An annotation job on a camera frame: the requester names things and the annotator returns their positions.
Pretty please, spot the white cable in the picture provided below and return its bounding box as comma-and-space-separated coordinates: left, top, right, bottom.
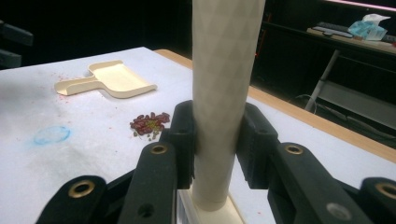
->
288, 92, 318, 114

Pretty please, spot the pile of red beans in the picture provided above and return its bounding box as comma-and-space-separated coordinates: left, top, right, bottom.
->
129, 111, 172, 140

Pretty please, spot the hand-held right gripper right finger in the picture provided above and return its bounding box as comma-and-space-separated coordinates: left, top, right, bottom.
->
235, 102, 280, 189

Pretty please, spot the wooden background desk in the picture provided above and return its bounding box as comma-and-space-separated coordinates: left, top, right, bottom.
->
306, 27, 396, 56

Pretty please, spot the black keyboard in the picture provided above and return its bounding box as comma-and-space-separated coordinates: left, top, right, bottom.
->
312, 21, 355, 39

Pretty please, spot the grey lower shelf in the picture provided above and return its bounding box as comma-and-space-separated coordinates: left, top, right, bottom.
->
317, 79, 396, 131

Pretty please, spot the grey metal stand leg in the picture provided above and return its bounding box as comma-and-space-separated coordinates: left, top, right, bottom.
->
304, 49, 341, 112

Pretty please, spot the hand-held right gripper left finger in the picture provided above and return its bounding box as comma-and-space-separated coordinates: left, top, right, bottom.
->
160, 100, 196, 190

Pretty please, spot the blue tissue pack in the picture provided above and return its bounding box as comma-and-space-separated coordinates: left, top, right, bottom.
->
347, 13, 391, 42

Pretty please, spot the cream plastic dustpan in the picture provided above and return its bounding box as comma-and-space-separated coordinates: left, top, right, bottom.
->
54, 59, 158, 100

